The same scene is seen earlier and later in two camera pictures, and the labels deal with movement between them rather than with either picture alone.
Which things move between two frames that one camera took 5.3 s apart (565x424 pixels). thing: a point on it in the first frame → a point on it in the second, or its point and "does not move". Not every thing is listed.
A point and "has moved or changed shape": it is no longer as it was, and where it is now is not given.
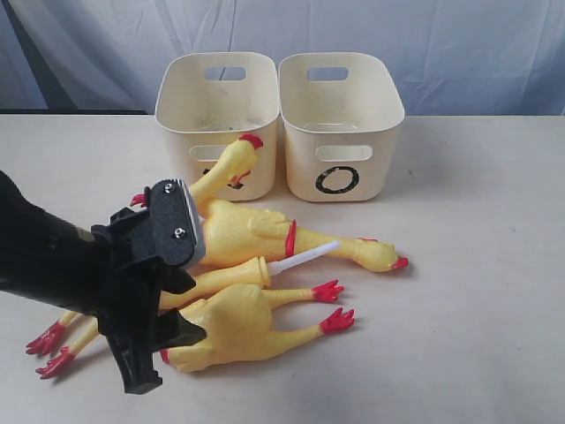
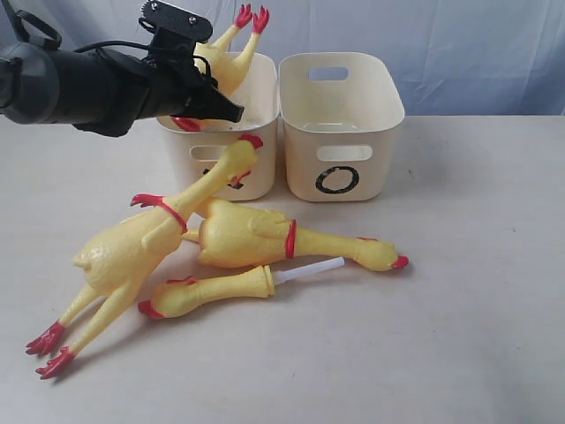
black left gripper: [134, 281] → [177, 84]
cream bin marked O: [339, 111] does not move
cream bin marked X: [207, 101] does not move
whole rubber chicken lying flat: [232, 227] does not move
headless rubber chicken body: [237, 320] → [223, 57]
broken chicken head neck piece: [255, 274] has moved or changed shape
